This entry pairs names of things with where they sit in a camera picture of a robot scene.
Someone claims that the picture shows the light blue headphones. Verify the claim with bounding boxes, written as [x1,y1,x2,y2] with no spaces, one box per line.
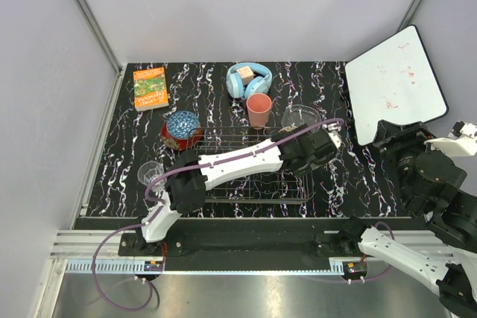
[226,63,273,100]

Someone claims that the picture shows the red floral lacquer bowl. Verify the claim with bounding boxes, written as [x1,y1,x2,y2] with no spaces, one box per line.
[160,124,203,151]

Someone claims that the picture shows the clear drinking glass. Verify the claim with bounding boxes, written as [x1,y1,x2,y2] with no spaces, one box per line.
[137,161,166,193]

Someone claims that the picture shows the small pink cube box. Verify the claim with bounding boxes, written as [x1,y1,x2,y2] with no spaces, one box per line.
[236,66,254,85]

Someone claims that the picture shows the brown patterned ceramic bowl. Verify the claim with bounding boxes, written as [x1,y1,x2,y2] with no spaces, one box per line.
[279,126,297,133]

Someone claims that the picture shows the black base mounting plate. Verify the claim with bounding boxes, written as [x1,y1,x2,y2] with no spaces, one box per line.
[119,217,373,273]

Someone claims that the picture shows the blue patterned bowl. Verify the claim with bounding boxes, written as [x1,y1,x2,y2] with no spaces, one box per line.
[166,111,200,139]

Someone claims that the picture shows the white board black frame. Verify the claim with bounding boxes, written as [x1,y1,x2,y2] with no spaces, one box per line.
[345,25,449,146]

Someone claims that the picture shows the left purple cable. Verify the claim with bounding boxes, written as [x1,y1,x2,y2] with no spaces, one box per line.
[91,118,346,314]

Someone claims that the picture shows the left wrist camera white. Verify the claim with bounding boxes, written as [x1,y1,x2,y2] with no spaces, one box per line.
[323,123,342,150]

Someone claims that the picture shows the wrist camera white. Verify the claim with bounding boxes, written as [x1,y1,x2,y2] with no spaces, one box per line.
[425,121,476,157]
[323,123,342,150]

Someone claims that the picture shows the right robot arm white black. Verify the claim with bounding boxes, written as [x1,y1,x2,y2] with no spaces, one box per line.
[338,120,476,317]

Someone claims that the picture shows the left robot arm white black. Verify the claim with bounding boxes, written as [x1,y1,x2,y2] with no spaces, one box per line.
[134,124,341,255]

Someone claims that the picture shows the wire dish rack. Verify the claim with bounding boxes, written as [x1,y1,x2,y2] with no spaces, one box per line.
[187,127,314,205]

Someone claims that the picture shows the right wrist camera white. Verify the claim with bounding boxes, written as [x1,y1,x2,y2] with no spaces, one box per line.
[425,121,476,157]

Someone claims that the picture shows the orange green book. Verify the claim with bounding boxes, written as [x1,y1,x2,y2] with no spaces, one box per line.
[133,67,169,112]

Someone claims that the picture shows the pink plastic cup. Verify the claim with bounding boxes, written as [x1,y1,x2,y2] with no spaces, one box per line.
[246,93,272,127]

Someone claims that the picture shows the clear glass plate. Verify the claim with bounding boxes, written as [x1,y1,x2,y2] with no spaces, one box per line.
[281,104,321,128]

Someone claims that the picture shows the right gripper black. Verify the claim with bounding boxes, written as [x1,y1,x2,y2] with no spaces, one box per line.
[370,118,448,209]

